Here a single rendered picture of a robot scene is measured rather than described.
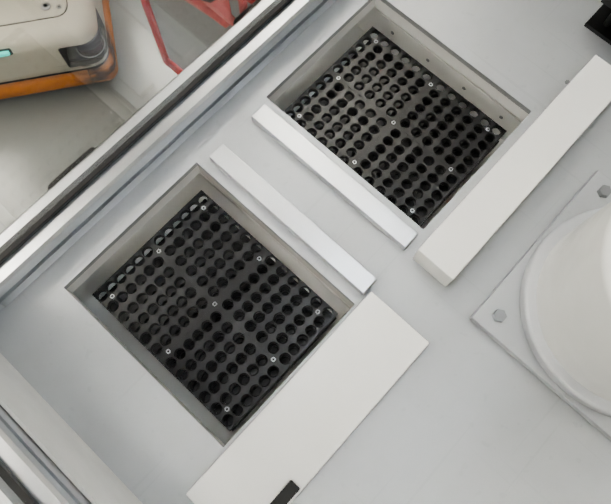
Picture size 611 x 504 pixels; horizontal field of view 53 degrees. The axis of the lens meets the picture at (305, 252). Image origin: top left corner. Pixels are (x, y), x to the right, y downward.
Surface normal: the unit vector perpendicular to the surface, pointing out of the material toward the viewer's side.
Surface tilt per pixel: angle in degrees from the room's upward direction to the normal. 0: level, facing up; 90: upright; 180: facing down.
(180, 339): 0
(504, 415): 0
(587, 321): 90
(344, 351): 0
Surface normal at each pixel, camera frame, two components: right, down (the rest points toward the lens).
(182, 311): 0.01, -0.28
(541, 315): -1.00, 0.09
